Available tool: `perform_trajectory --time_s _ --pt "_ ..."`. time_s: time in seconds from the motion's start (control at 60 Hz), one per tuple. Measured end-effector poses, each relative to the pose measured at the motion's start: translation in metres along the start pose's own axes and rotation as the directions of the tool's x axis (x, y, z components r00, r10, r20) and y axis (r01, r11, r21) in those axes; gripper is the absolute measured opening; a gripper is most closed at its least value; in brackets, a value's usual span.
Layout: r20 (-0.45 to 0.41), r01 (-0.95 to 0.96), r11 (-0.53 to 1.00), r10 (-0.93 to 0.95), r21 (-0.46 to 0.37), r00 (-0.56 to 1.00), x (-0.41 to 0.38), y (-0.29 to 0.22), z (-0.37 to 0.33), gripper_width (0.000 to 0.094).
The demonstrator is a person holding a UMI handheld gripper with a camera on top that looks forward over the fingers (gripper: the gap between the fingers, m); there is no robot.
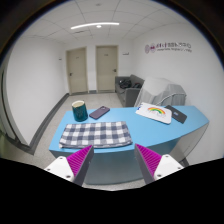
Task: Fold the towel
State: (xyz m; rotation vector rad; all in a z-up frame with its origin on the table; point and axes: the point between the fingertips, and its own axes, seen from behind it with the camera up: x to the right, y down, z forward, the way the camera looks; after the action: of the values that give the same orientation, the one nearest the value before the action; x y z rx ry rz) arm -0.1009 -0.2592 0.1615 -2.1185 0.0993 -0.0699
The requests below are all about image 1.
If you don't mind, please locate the right beige door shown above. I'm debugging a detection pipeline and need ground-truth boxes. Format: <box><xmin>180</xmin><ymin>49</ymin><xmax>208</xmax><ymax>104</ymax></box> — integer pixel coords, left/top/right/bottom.
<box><xmin>96</xmin><ymin>46</ymin><xmax>118</xmax><ymax>92</ymax></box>

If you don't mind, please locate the dark green mug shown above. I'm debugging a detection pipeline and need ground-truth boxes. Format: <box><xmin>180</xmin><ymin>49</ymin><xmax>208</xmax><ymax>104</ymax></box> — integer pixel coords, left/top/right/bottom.
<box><xmin>72</xmin><ymin>100</ymin><xmax>88</xmax><ymax>122</ymax></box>

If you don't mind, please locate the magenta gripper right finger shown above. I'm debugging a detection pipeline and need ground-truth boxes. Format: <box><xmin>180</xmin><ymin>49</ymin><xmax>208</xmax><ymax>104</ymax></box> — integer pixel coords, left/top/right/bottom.
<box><xmin>134</xmin><ymin>144</ymin><xmax>183</xmax><ymax>184</ymax></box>

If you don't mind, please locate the grey sofa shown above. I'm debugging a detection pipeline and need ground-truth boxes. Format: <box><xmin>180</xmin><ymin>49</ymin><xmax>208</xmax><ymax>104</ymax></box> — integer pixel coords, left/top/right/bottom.
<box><xmin>115</xmin><ymin>75</ymin><xmax>144</xmax><ymax>107</ymax></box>

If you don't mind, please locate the left beige door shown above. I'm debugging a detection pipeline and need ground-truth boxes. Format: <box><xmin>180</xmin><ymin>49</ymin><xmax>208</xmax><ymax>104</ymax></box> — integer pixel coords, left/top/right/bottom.
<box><xmin>67</xmin><ymin>48</ymin><xmax>88</xmax><ymax>94</ymax></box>

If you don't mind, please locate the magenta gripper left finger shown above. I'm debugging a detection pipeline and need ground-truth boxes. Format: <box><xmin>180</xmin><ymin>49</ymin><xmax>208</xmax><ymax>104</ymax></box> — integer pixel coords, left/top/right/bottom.
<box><xmin>45</xmin><ymin>145</ymin><xmax>94</xmax><ymax>186</ymax></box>

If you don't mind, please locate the beige door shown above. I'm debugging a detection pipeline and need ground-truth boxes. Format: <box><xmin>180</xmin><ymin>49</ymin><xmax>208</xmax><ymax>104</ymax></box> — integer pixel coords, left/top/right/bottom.
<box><xmin>96</xmin><ymin>46</ymin><xmax>118</xmax><ymax>92</ymax></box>
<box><xmin>67</xmin><ymin>48</ymin><xmax>88</xmax><ymax>94</ymax></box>

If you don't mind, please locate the ceiling strip light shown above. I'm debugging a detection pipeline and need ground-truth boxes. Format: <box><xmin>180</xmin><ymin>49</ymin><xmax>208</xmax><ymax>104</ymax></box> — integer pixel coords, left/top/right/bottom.
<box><xmin>70</xmin><ymin>22</ymin><xmax>120</xmax><ymax>30</ymax></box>

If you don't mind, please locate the purple smartphone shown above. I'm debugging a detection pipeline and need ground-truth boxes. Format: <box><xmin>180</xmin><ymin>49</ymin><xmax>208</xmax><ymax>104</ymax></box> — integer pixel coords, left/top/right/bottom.
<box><xmin>89</xmin><ymin>106</ymin><xmax>110</xmax><ymax>119</ymax></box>

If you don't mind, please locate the wall logo sign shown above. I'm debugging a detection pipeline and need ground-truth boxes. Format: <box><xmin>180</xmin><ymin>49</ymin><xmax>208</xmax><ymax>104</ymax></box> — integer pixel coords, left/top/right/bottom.
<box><xmin>144</xmin><ymin>42</ymin><xmax>192</xmax><ymax>54</ymax></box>

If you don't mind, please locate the white rainbow drawing board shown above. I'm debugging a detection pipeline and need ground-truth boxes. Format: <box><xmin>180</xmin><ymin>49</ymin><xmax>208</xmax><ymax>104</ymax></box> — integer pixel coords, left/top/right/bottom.
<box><xmin>136</xmin><ymin>102</ymin><xmax>172</xmax><ymax>124</ymax></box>

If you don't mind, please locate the grey covered chair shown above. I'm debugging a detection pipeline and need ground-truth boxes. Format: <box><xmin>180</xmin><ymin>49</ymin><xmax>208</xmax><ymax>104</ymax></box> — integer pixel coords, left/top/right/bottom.
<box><xmin>134</xmin><ymin>77</ymin><xmax>186</xmax><ymax>107</ymax></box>

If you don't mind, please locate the blue white checkered towel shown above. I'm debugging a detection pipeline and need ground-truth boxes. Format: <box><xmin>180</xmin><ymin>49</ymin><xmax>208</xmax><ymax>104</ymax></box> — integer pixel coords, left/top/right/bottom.
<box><xmin>59</xmin><ymin>121</ymin><xmax>132</xmax><ymax>149</ymax></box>

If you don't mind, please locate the black bag on sofa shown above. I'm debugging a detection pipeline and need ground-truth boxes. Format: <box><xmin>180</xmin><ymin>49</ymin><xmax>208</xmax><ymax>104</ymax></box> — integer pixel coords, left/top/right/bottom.
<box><xmin>119</xmin><ymin>80</ymin><xmax>132</xmax><ymax>89</ymax></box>

